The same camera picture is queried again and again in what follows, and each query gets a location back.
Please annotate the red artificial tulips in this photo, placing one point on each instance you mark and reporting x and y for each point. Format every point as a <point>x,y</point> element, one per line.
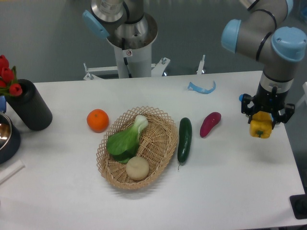
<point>9,85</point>

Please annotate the black device at corner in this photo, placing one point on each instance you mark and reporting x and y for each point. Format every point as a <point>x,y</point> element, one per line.
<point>299,206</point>

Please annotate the dark green cucumber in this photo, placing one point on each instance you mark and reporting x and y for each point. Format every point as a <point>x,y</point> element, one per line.
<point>185,138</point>

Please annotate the yellow bell pepper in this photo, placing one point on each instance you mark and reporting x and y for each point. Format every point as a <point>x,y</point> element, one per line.
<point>261,125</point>

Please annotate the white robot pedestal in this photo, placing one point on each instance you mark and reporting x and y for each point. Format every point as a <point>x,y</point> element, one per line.
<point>133,63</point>

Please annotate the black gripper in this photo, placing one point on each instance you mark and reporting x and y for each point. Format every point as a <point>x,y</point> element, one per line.
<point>267,101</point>

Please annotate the black cylindrical vase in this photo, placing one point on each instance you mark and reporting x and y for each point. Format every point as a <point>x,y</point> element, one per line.
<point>31,107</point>

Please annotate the woven wicker basket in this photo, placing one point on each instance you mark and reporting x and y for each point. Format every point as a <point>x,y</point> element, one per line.
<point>157,145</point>

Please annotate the white paper strip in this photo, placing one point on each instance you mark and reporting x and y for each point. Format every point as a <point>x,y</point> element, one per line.
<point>11,170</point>

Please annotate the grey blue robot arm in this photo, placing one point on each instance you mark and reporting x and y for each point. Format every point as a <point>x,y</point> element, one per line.
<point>131,32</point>

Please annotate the orange fruit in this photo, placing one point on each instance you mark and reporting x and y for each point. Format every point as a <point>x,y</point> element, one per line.
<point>98,120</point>

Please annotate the dark metal bowl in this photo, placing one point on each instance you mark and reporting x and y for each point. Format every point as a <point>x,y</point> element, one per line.
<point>10,138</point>

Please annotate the white metal base frame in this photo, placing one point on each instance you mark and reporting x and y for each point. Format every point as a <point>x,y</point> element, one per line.
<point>158,70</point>

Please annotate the blue tape strip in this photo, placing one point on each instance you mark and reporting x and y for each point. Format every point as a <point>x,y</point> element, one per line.
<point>198,89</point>

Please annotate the blue object at left edge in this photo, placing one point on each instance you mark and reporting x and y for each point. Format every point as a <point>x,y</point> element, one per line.
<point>3,106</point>

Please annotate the green bok choy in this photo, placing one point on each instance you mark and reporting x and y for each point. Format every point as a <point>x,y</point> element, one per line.
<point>124,145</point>

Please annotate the purple sweet potato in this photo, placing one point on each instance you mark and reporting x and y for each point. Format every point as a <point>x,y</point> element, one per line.
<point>209,123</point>

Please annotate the white object at right edge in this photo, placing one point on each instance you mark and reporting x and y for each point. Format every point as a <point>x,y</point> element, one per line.
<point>303,99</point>

